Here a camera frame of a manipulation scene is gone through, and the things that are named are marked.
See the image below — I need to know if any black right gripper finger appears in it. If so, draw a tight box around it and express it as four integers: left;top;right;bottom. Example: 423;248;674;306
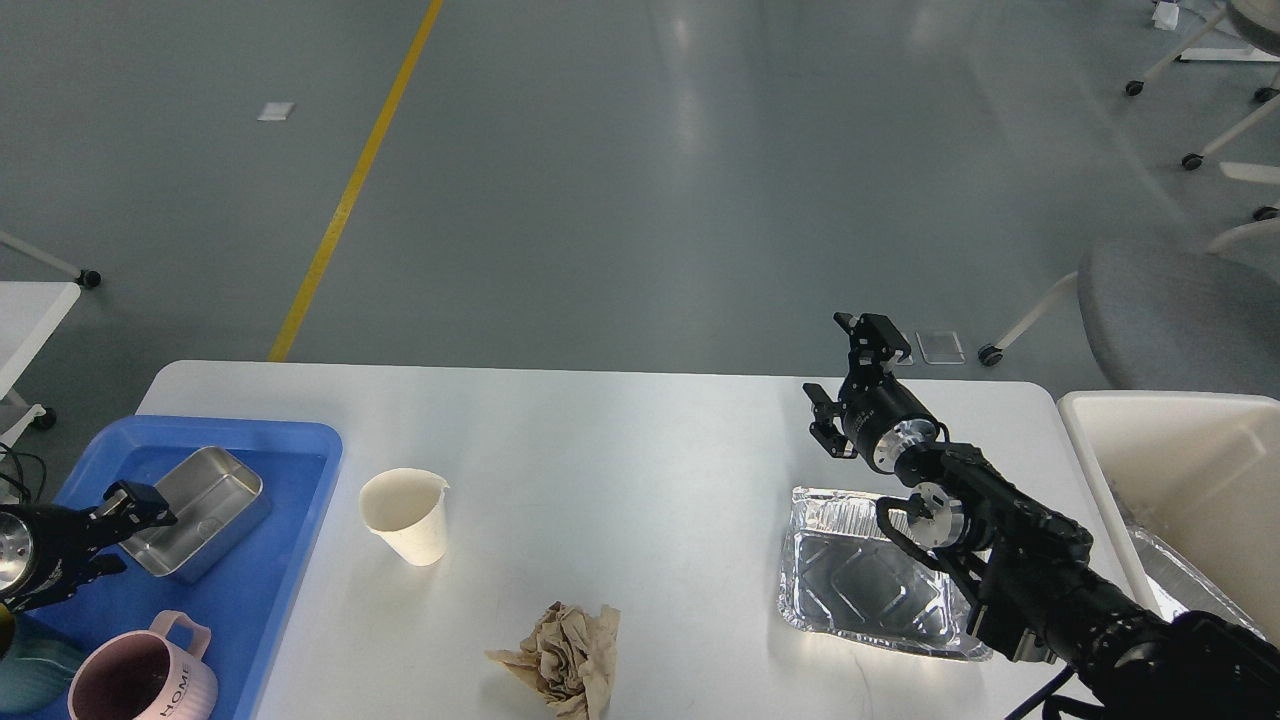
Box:
803;383;859;459
833;313;902;393

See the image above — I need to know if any white side table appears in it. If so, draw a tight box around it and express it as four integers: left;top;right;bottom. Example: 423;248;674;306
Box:
1;281;81;445

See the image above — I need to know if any steel square tray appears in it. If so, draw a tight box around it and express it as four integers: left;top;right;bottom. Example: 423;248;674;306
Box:
120;446;273;585

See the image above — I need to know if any crumpled brown paper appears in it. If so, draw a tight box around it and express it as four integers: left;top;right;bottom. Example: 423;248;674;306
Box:
485;602;621;719

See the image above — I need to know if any aluminium foil tray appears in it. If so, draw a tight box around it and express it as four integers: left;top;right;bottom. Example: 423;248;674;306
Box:
776;486;995;662

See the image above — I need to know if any pink mug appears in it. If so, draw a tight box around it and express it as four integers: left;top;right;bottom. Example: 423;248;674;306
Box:
67;610;219;719

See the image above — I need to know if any foil tray in bin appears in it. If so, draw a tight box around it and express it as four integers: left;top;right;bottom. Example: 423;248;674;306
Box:
1126;525;1265;637

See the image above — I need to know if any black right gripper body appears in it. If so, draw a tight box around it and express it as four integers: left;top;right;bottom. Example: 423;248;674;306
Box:
838;378;946;475

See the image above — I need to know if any blue plastic tray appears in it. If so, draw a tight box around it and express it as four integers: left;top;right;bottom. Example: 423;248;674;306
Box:
32;415;342;719

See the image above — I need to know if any white paper cup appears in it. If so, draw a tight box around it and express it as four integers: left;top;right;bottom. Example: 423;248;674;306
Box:
358;468;451;568

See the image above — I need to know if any white chair left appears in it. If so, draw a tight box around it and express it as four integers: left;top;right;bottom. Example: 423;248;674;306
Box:
1;231;102;290

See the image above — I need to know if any teal mug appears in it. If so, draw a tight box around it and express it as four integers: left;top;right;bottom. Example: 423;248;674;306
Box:
1;609;87;715

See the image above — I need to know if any grey office chair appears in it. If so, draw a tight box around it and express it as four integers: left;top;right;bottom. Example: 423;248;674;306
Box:
978;240;1279;398

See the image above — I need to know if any white floor tag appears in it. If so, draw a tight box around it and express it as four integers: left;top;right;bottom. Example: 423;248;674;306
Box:
256;101;296;123

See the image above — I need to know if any beige plastic bin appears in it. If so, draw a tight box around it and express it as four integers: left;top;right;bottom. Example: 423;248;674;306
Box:
1059;391;1279;642

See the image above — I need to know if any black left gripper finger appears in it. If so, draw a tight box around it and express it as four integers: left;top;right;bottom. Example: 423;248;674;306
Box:
61;480;178;551
40;553;127;601

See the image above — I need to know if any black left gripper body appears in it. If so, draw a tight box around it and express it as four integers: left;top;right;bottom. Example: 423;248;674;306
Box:
1;505;70;612

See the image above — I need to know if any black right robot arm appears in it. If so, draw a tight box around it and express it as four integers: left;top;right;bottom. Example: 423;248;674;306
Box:
803;313;1279;719

